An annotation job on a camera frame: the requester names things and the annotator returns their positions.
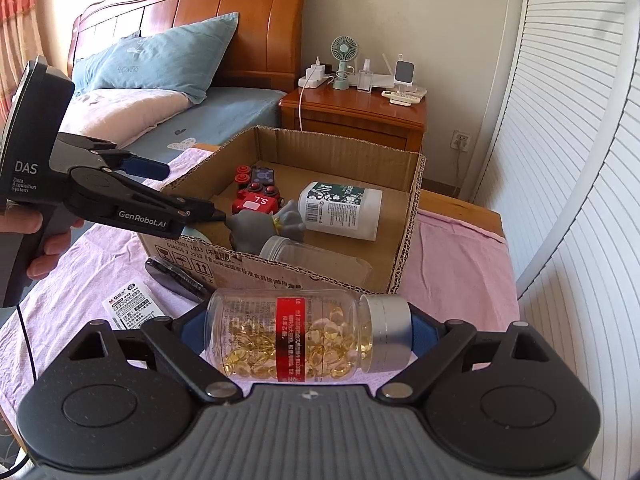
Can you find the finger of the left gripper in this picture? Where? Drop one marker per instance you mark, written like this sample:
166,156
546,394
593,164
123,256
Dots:
132,164
114,200

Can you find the white staples box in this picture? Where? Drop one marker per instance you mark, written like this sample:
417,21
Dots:
131,306

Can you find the mint green round case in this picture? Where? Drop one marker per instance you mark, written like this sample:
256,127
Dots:
190,231

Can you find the wooden nightstand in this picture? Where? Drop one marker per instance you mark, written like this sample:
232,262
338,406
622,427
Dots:
356,115

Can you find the red toy train block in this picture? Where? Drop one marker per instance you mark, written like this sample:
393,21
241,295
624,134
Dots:
259,198

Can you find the white power strip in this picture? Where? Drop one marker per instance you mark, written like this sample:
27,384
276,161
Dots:
315,75

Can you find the blue floral bedsheet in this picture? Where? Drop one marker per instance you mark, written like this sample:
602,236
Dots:
224,113

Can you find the brown cardboard box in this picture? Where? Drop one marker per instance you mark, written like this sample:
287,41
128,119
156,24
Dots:
297,159

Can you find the black red toy train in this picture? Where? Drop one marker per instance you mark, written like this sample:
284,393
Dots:
253,177

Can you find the green desk fan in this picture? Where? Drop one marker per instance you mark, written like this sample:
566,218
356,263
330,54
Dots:
344,49

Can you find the wooden headboard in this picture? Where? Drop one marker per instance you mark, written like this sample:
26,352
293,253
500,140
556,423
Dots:
264,52

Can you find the pink table cloth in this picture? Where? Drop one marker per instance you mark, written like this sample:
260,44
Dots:
454,270

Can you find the clear spray bottle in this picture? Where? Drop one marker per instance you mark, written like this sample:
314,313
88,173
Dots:
365,77

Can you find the blue pillow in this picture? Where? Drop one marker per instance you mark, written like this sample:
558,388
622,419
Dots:
183,59

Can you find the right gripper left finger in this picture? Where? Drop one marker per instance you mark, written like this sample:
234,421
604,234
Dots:
170,347

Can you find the black leather wallet case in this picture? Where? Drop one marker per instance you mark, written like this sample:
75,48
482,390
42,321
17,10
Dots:
176,280

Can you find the pink quilt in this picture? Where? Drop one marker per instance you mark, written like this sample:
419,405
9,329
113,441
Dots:
121,116

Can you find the clear plastic jar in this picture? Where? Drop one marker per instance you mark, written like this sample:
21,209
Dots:
315,259

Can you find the medical cotton swab jar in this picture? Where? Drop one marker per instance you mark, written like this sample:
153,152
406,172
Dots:
342,210

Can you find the white remote control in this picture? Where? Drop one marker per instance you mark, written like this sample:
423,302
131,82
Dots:
404,98

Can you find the white phone stand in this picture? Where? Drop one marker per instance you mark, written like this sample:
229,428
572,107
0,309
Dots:
405,77

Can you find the capsule bottle silver cap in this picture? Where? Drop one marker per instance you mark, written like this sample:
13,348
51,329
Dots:
296,335

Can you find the white wall socket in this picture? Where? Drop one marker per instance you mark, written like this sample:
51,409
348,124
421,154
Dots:
460,141

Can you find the grey shark toy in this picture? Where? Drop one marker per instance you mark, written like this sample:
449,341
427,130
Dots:
250,230

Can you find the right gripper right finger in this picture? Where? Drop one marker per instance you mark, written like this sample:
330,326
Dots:
461,363

